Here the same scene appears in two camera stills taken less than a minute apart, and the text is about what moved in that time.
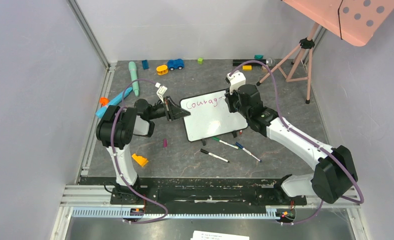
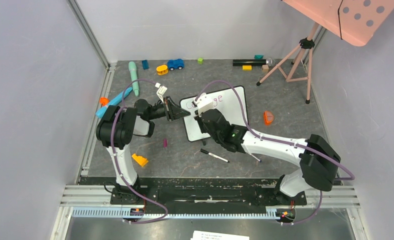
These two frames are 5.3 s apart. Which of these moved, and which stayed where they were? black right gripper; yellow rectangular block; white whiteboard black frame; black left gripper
Moved: black right gripper
Stayed: white whiteboard black frame; black left gripper; yellow rectangular block
